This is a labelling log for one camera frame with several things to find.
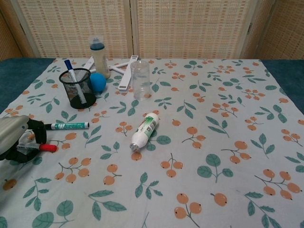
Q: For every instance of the black mesh pen holder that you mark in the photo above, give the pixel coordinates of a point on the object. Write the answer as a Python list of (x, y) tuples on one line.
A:
[(79, 95)]

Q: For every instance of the floral fruit print tablecloth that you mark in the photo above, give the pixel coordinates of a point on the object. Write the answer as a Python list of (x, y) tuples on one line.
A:
[(190, 147)]

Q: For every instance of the blue ball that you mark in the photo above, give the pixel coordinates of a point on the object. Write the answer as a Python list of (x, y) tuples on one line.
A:
[(98, 82)]

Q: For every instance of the white folding laptop stand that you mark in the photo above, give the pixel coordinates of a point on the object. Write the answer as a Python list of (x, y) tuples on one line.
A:
[(126, 78)]

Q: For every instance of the bamboo folding screen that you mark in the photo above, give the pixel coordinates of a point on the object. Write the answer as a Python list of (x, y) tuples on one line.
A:
[(178, 26)]

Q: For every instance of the milky bottle with blue cap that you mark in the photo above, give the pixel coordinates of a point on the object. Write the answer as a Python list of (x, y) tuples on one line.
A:
[(101, 61)]

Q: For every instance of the red capped marker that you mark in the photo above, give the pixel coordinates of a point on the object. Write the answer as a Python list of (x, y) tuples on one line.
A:
[(46, 147)]

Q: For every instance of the blue capped marker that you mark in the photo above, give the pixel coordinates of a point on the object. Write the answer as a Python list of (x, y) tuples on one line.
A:
[(74, 80)]

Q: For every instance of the clear plastic cup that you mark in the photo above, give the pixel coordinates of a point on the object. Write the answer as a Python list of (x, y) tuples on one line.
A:
[(140, 80)]

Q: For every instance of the white bottle with green label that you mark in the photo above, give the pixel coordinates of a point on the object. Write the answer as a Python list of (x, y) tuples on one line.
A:
[(145, 133)]

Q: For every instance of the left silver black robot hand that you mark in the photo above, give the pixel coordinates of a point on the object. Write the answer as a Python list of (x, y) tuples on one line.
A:
[(12, 133)]

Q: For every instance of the black capped green label marker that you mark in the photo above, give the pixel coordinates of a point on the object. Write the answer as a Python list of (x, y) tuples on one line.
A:
[(69, 126)]

